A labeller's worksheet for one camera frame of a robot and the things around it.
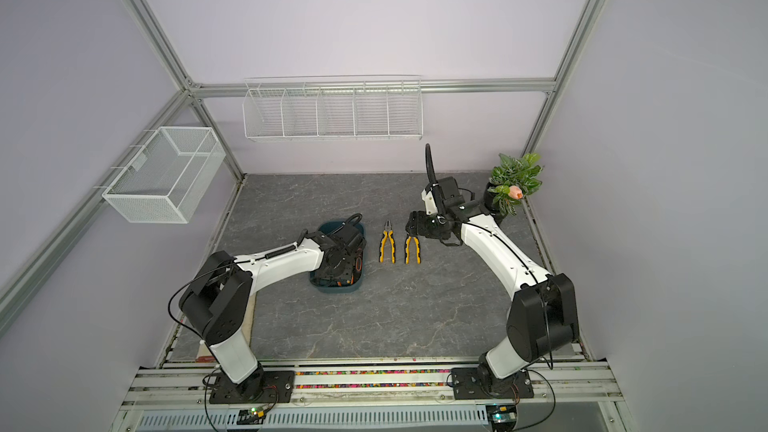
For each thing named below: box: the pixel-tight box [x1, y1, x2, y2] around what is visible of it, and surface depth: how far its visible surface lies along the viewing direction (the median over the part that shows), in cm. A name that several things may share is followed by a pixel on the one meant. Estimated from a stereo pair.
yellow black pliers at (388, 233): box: [378, 220, 396, 264], surface depth 101 cm
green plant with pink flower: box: [488, 152, 543, 216], surface depth 86 cm
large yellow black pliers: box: [404, 236, 422, 265], surface depth 99 cm
